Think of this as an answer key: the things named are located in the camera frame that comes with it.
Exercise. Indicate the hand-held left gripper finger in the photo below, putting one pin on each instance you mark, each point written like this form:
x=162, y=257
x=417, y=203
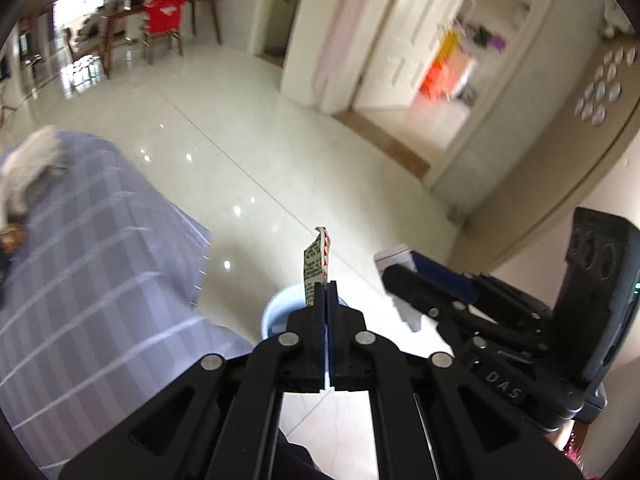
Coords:
x=321, y=325
x=332, y=325

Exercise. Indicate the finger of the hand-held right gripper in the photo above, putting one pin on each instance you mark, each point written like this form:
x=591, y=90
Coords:
x=415, y=285
x=445, y=277

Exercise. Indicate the white plastic wrapper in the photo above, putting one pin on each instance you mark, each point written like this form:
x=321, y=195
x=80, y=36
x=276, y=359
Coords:
x=395, y=255

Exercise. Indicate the white and blue bin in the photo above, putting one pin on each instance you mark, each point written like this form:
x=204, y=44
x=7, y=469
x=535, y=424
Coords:
x=277, y=315

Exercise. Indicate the white wrapper red triangle edge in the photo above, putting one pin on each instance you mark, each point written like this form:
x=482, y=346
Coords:
x=315, y=265

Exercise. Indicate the white paper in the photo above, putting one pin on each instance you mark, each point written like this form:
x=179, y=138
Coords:
x=25, y=175

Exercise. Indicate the blue checked tablecloth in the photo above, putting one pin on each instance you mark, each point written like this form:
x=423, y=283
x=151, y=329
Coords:
x=100, y=285

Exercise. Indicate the white panel door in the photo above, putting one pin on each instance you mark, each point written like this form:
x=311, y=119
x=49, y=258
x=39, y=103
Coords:
x=415, y=35

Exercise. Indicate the wooden chair with shirt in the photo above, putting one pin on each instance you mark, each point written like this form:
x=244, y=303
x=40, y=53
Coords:
x=162, y=42

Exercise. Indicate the red shirt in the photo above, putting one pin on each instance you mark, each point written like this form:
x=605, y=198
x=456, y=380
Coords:
x=165, y=10

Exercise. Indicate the dark wooden dining table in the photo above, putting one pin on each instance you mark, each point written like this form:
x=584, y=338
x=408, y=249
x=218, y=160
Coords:
x=120, y=12

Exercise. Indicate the wooden dining chair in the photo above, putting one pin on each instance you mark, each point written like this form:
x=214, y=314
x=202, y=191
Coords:
x=75, y=42

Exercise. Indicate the group of round wall stickers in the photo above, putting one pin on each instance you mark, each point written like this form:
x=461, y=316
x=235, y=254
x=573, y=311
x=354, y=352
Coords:
x=600, y=91

